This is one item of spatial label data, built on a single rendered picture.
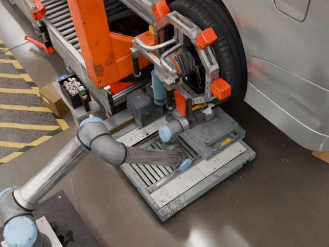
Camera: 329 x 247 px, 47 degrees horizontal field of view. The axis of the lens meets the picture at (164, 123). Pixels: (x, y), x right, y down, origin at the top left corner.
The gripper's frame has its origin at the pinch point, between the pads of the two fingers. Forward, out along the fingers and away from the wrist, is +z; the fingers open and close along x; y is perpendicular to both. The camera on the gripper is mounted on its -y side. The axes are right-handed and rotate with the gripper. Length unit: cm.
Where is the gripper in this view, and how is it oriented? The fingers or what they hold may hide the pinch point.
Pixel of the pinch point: (210, 103)
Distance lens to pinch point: 232.2
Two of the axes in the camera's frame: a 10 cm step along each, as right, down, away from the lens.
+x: 3.7, -0.4, -9.3
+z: 8.1, -4.7, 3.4
